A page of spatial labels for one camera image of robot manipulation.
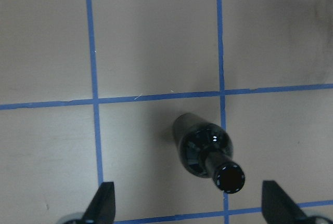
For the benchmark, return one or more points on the dark wine bottle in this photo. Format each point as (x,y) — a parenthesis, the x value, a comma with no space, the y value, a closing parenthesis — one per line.
(206,151)

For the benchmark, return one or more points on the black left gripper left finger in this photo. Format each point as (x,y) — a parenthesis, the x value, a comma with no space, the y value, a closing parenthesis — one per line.
(102,207)

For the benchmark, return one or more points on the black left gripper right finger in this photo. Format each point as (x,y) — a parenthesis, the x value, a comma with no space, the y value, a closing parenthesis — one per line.
(277,206)

